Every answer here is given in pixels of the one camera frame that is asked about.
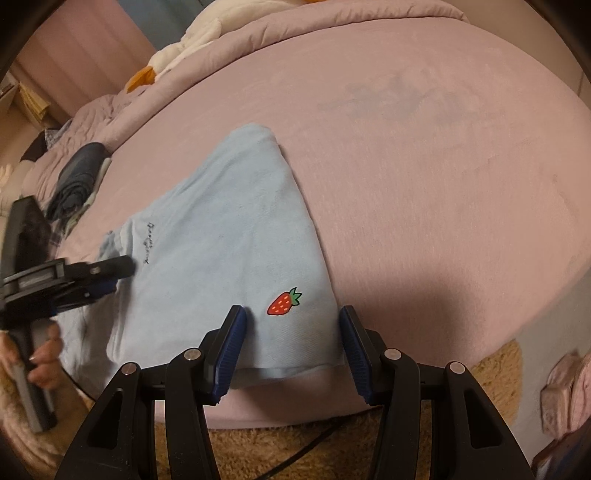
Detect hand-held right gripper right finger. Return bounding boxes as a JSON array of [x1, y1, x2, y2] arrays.
[[338, 305, 537, 480]]

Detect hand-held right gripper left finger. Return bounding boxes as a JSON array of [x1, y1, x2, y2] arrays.
[[54, 305, 247, 480]]

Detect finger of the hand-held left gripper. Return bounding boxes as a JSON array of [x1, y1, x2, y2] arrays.
[[62, 256, 136, 283], [52, 281, 117, 311]]

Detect light blue strawberry pants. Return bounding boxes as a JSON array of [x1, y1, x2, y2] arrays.
[[51, 122, 346, 385]]

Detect person's left hand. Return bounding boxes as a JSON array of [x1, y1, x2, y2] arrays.
[[0, 322, 65, 391]]

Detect folded light green cloth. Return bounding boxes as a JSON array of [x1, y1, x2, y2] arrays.
[[64, 157, 114, 234]]

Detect folded dark blue jeans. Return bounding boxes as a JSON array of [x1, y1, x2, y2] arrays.
[[48, 142, 108, 221]]

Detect beige shaggy rug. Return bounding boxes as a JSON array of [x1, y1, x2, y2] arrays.
[[0, 339, 546, 480]]

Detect dark brown cloth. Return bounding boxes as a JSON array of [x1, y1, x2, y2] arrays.
[[22, 134, 49, 163]]

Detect blue checked cloth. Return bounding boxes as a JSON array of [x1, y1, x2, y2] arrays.
[[44, 119, 75, 149]]

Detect pink curtain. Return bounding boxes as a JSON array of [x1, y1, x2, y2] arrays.
[[11, 0, 158, 125]]

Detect pink plush slipper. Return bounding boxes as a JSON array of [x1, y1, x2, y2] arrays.
[[540, 350, 591, 440]]

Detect white goose plush toy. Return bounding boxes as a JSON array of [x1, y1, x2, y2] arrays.
[[126, 0, 324, 94]]

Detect blue curtain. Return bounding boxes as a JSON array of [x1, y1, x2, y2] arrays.
[[115, 0, 160, 48]]

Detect purple quilt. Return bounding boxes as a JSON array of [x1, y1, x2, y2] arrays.
[[21, 0, 468, 204]]

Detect black cable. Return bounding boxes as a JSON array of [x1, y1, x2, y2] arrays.
[[271, 421, 343, 480]]

